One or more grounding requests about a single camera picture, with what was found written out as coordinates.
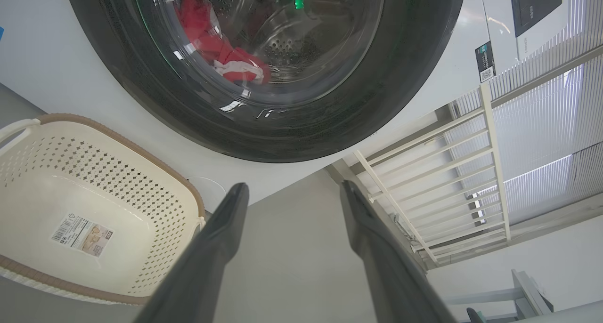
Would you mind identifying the white washing machine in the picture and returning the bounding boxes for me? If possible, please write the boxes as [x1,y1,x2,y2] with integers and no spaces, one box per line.
[0,0,578,207]

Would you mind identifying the round white filter cover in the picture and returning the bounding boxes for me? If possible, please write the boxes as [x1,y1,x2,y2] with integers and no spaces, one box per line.
[187,176,228,199]

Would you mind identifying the dark QR code sticker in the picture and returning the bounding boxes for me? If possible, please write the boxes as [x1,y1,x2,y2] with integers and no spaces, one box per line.
[475,41,496,82]

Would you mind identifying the white metal railing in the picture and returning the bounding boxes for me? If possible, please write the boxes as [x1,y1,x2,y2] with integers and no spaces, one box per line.
[353,45,603,269]

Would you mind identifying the printed label sticker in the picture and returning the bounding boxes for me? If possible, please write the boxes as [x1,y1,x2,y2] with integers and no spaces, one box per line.
[51,214,114,258]

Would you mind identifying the red and white garment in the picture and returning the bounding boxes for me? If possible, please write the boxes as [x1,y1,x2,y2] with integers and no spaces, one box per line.
[177,0,271,85]

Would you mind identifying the grey metal frame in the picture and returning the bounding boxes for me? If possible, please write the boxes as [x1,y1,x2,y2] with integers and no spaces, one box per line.
[445,269,554,321]

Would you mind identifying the white window blinds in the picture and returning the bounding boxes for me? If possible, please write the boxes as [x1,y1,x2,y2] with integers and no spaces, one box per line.
[452,0,603,225]

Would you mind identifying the washing machine glass door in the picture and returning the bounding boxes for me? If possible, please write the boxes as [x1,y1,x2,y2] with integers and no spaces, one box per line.
[64,0,468,163]

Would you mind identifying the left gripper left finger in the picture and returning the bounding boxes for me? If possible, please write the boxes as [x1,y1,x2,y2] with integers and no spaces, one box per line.
[133,182,250,323]

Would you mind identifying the cream perforated laundry basket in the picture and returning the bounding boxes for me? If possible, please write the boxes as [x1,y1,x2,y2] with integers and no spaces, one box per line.
[0,113,206,306]

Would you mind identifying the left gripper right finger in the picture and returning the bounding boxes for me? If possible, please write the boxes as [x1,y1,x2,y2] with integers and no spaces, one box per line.
[340,180,456,323]

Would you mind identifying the dark appliance control panel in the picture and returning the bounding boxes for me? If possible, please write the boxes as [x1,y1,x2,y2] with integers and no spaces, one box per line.
[509,0,564,37]

